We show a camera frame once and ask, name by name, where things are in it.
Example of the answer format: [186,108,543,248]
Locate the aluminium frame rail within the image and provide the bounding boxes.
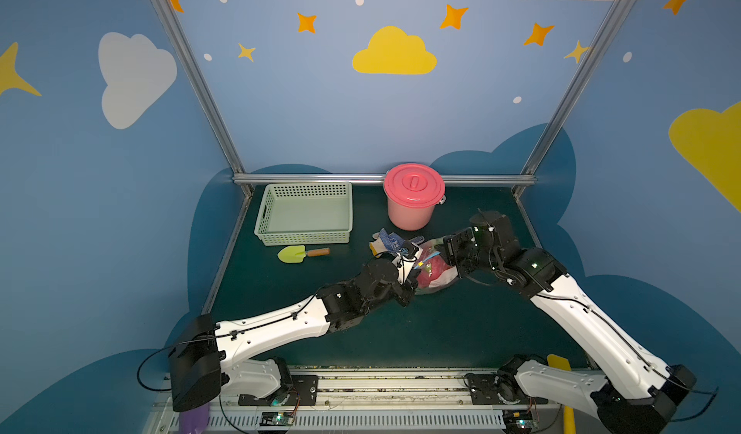
[233,173,536,187]
[514,196,542,248]
[202,191,253,314]

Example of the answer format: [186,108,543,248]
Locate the purple plastic object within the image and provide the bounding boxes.
[178,404,210,434]

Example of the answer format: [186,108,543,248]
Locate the aluminium frame right post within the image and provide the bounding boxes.
[513,0,638,200]

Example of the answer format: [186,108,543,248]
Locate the aluminium frame post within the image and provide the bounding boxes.
[150,0,244,177]
[513,0,638,200]

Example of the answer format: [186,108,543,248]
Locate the aluminium frame left rail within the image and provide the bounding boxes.
[202,191,253,314]

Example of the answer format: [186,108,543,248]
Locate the aluminium frame back rail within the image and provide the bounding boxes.
[233,173,536,187]

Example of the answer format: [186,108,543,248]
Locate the aluminium frame right rail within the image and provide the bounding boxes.
[514,196,542,248]

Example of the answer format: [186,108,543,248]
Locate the yellow handled tool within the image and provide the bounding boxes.
[547,354,577,434]

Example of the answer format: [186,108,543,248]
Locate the pink bucket lid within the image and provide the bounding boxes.
[383,163,446,209]

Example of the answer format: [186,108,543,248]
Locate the red dragon fruit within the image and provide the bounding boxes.
[416,248,458,293]

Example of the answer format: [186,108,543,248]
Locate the aluminium frame left post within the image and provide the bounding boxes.
[150,0,244,177]

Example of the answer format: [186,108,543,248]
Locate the green garden trowel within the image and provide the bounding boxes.
[277,245,331,264]

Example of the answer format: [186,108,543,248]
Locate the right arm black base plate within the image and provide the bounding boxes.
[463,372,549,405]

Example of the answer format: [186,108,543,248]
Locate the pink plastic bucket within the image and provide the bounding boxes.
[388,196,447,231]

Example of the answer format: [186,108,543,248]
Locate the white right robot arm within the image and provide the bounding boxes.
[443,211,697,433]

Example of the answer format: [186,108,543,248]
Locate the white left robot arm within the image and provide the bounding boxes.
[168,258,420,413]

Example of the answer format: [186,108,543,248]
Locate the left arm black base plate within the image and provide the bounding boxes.
[239,374,318,407]

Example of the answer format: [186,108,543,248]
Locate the green perforated plastic basket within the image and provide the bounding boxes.
[254,182,353,247]

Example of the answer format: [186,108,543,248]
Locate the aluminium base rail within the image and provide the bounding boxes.
[141,365,638,434]

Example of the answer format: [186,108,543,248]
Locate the clear zip-top bag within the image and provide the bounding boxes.
[414,238,459,295]

